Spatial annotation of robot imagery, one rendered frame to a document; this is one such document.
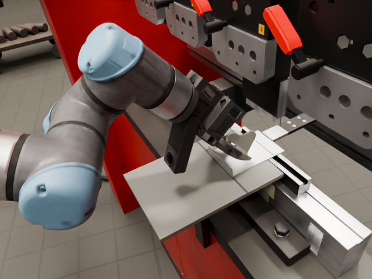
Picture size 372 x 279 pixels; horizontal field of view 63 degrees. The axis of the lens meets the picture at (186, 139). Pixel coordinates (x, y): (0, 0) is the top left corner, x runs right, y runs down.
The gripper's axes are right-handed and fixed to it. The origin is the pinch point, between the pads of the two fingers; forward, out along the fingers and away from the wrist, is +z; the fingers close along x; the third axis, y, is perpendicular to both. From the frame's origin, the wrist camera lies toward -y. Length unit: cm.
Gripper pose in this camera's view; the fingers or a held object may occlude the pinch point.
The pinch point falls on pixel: (235, 150)
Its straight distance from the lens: 62.9
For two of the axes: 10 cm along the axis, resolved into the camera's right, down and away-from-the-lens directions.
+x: -4.8, -5.1, 7.1
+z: 6.4, 3.5, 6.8
